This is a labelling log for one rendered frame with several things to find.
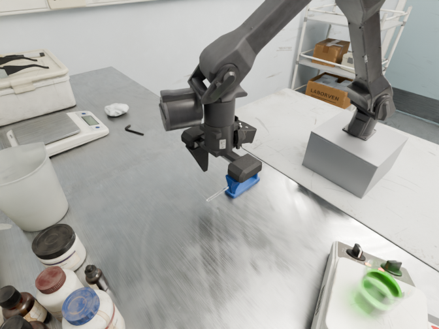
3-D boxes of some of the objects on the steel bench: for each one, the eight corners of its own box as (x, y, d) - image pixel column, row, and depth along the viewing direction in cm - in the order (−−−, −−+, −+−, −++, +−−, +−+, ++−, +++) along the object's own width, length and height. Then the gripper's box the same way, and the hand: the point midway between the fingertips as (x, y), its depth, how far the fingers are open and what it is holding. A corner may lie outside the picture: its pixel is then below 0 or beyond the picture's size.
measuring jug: (25, 262, 49) (-22, 212, 40) (-23, 244, 52) (-77, 194, 43) (89, 196, 63) (66, 147, 53) (49, 185, 66) (20, 136, 56)
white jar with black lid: (51, 249, 51) (35, 228, 47) (87, 241, 53) (75, 219, 49) (45, 281, 46) (26, 260, 42) (85, 270, 48) (70, 249, 44)
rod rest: (250, 173, 69) (251, 164, 67) (260, 180, 67) (261, 170, 65) (224, 192, 64) (224, 181, 62) (233, 199, 62) (234, 188, 60)
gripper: (176, 107, 51) (182, 166, 61) (243, 148, 40) (238, 212, 50) (200, 98, 54) (202, 156, 64) (268, 134, 43) (259, 197, 53)
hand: (218, 169), depth 55 cm, fingers open, 9 cm apart
